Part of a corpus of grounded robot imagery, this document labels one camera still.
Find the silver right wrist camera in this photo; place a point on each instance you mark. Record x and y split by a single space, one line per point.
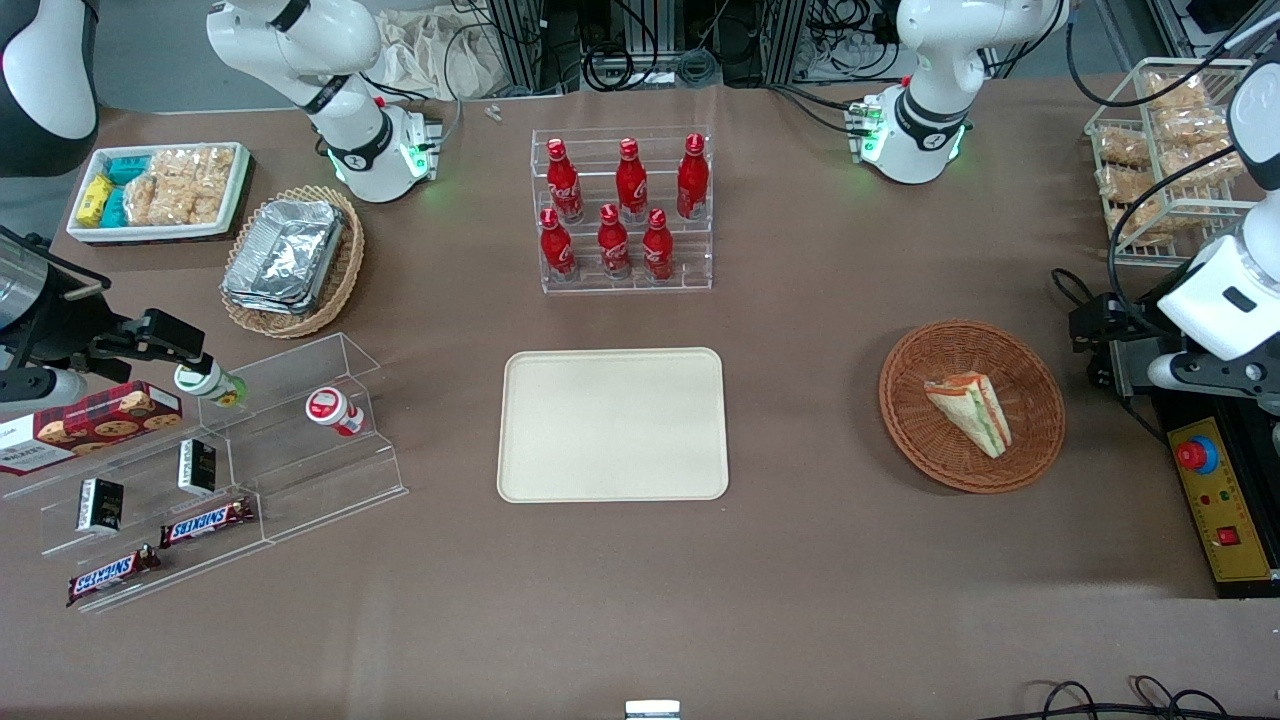
40 387

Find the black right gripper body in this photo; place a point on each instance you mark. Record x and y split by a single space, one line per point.
62 327

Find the cream plastic serving tray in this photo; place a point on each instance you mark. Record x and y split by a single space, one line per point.
610 425

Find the yellow emergency stop control box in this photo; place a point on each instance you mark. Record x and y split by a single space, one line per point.
1215 500

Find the green lid yogurt bottle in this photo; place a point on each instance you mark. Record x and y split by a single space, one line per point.
205 380

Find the stacked aluminium foil trays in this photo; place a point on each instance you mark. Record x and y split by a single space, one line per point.
285 255

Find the red cola bottle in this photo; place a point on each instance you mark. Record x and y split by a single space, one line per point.
631 185
556 248
692 180
613 245
563 185
657 248

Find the aluminium frame profile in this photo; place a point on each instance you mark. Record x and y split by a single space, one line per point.
520 40
790 40
1165 25

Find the white rectangular snack tray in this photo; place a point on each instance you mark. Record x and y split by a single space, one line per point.
235 190

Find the fried snack clear pack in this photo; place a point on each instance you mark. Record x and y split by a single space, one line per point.
1135 222
1123 148
1200 165
1190 125
1175 92
1125 183

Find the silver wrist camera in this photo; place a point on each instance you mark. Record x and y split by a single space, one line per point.
40 387
1162 373

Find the red tartan cookie box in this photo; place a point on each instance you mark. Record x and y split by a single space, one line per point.
110 415

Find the clear acrylic stepped shelf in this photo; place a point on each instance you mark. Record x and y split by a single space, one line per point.
300 470

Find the small black chocolate box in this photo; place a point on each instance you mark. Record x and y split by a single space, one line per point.
197 467
100 505

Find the yellow snack pack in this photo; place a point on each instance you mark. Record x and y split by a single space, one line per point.
95 200

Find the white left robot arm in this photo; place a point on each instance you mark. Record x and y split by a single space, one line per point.
930 120

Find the clear rice cracker pack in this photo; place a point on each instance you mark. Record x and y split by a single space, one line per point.
145 200
200 180

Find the brown round wicker basket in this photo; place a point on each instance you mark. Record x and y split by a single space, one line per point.
1030 420

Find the red lid yogurt bottle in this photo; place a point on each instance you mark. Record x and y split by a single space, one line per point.
330 407

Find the teal snack pack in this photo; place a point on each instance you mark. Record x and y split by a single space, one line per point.
114 208
128 168

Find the triangular sandwich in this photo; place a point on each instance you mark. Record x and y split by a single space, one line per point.
970 410

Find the black countertop appliance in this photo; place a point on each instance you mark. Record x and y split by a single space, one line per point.
1135 368

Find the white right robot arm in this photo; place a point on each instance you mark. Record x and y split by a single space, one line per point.
340 60

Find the beige cloth bag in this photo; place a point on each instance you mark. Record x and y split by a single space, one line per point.
430 55

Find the clear acrylic bottle rack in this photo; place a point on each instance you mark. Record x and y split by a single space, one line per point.
590 150

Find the light oval wicker basket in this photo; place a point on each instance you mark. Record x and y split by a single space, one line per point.
345 270

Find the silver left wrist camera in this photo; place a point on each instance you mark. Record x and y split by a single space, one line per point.
1162 373

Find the Snickers chocolate bar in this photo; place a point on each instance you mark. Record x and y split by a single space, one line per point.
112 575
205 521

